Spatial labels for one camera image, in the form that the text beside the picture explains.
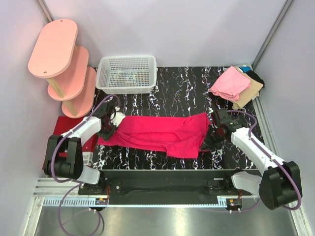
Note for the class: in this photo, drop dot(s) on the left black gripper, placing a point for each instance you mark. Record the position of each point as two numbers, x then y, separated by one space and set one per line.
106 136

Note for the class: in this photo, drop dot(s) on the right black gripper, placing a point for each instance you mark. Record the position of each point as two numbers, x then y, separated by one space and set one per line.
209 145

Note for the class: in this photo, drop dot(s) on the magenta t shirt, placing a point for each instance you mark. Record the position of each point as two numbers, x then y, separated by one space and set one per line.
178 137

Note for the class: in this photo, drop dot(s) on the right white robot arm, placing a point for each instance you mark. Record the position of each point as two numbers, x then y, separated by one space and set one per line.
279 182

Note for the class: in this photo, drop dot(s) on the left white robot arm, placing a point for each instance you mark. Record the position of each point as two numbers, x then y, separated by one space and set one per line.
64 155

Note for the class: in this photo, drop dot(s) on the folded pink t shirt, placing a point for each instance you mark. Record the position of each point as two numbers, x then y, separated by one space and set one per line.
230 84

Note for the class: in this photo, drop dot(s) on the folded beige t shirt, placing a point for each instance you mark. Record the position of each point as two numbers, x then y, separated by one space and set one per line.
248 94

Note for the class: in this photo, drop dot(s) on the black marble pattern mat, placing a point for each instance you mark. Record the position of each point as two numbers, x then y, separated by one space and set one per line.
179 92

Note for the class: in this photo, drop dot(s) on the folded black t shirt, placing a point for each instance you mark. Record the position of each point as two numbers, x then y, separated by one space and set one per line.
255 77

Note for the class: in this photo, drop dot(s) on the folded blue white garment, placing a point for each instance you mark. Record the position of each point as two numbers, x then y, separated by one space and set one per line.
244 68

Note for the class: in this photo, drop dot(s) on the white plastic basket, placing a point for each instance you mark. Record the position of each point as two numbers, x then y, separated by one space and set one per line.
126 74

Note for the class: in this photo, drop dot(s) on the pink three-tier shelf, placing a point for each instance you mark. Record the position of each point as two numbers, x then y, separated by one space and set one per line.
64 65

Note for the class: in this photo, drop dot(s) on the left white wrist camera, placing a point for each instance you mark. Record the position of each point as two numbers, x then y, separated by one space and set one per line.
117 117

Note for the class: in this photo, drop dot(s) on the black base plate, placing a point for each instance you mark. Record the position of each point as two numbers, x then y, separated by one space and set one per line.
212 182

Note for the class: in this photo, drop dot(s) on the aluminium rail frame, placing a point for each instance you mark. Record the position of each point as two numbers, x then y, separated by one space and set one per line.
66 194

